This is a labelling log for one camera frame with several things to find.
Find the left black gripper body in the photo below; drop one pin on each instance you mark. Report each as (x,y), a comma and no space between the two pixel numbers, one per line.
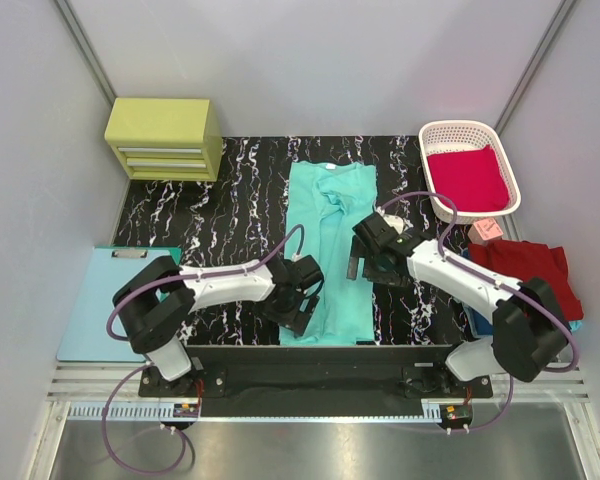
(300,316)

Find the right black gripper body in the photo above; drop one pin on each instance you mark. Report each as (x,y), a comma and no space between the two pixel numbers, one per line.
(372,269)

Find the teal t shirt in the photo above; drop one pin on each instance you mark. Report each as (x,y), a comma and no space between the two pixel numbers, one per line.
(329,200)

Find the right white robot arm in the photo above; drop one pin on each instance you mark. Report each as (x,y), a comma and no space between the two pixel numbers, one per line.
(528,327)

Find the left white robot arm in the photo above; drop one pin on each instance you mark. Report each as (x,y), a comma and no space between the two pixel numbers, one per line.
(154,303)

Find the pink paper card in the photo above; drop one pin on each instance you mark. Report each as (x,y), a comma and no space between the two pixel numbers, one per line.
(485,231)

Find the magenta shirt in basket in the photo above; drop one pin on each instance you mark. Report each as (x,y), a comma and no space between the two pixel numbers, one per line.
(470,179)

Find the white plastic laundry basket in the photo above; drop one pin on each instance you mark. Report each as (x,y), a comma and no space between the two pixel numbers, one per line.
(464,135)

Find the dark red folded shirt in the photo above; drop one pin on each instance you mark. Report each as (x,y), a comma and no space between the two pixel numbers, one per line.
(525,260)

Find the green clipboard with paper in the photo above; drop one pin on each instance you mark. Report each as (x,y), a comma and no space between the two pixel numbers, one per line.
(86,339)

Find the yellow drawer cabinet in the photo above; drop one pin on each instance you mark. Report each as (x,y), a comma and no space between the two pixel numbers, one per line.
(165,139)

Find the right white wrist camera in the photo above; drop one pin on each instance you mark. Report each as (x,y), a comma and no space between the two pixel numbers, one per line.
(394,221)

